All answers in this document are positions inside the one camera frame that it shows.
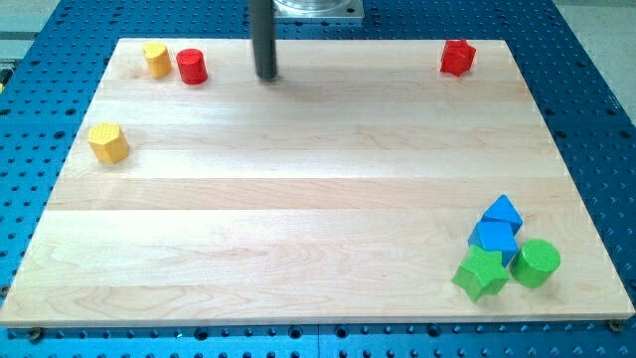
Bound red star block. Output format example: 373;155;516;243
440;39;477;77

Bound blue cube block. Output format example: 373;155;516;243
468;222;518;267

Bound yellow cylinder block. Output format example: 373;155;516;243
142;42;172;79

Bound green cylinder block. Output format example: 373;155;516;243
510;239;561;288

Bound yellow hexagon block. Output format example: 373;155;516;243
88;122;129;164

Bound blue perforated table plate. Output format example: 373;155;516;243
1;1;635;357

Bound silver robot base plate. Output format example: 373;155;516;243
273;0;365;20

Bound red cylinder block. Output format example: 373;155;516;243
176;49;208;85

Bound green star block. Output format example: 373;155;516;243
451;245;510;302

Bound light wooden board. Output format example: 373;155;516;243
1;38;634;328

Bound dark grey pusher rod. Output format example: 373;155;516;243
247;0;277;82

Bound blue triangle block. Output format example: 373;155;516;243
481;194;524;235

